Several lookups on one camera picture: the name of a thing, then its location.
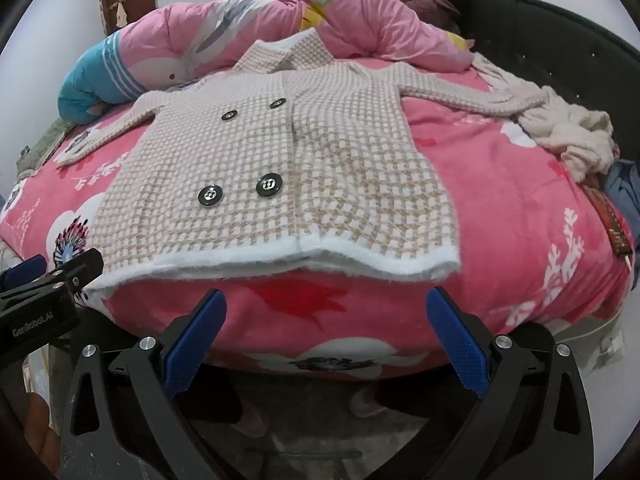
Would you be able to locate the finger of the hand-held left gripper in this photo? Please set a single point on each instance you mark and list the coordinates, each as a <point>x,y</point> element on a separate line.
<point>80,267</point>
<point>25,267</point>

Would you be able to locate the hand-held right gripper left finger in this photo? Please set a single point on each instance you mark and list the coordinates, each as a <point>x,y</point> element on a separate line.
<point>197,340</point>

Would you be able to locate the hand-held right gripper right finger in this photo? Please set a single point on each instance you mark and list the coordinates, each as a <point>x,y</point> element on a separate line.
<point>457,340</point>

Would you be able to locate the beige white checked coat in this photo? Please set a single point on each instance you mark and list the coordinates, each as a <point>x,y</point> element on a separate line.
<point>320,160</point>

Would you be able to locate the pink slipper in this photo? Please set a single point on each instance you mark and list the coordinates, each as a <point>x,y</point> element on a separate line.
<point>367,399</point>

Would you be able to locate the grey patterned mattress pad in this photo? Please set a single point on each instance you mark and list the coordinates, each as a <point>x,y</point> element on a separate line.
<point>45,145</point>

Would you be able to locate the pink floral blanket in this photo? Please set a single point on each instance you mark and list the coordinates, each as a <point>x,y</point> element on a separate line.
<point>500,200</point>

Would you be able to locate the blue clothing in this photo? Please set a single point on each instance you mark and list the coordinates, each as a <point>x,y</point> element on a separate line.
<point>625,185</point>

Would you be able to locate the cream fuzzy cloth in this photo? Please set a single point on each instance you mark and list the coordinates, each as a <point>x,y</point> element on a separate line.
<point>575,130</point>

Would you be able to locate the beige hanging pouch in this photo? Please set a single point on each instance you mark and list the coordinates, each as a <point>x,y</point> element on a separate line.
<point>120,16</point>

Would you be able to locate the black padded headboard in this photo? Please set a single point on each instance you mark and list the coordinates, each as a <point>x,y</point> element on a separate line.
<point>550,50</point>

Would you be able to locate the pink printed quilt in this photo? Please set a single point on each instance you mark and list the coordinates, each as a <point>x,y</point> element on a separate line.
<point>375,25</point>

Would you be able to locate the white wall socket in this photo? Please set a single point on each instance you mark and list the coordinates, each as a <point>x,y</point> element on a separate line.
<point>612,344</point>

